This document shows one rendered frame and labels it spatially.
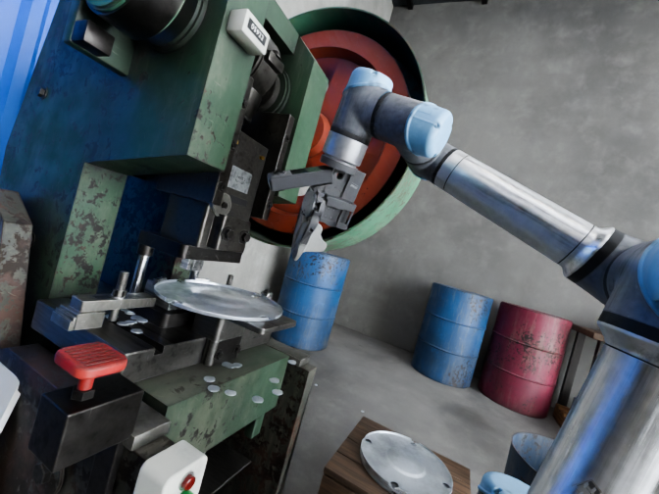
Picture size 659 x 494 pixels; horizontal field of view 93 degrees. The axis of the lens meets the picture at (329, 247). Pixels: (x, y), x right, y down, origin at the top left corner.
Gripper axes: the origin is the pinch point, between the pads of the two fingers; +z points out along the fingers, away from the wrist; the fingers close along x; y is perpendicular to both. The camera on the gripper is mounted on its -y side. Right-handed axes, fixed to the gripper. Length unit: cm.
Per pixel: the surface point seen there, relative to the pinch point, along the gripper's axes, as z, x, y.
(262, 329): 14.4, -6.6, -2.4
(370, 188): -13.9, 32.0, 26.2
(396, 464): 57, -6, 53
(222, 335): 23.6, 1.7, -7.9
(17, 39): -12, 112, -97
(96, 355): 11.6, -20.0, -25.8
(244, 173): -7.8, 22.6, -11.3
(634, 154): -118, 168, 344
